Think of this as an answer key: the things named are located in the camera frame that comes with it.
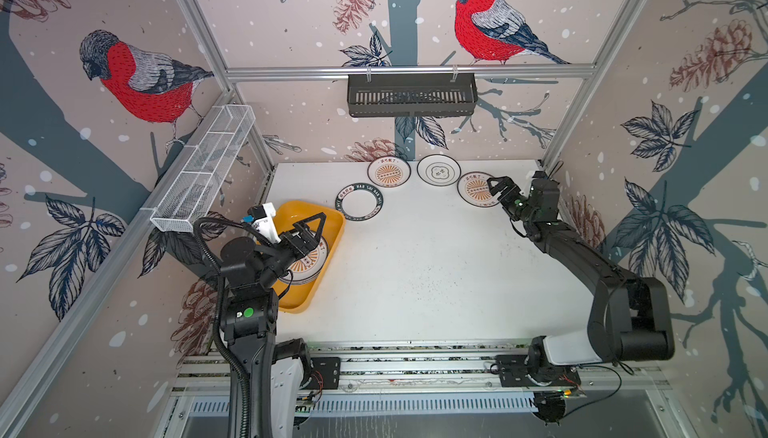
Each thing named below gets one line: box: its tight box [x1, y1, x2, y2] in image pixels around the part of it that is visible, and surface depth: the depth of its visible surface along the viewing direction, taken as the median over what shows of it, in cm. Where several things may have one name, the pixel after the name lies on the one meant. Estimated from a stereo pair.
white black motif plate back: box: [416, 154, 462, 187], surface depth 121 cm
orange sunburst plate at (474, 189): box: [457, 171, 500, 208], surface depth 116 cm
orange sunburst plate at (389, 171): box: [366, 156, 412, 188], surface depth 121 cm
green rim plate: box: [335, 183, 384, 222], surface depth 112 cm
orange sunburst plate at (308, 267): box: [278, 236, 329, 285], surface depth 92 cm
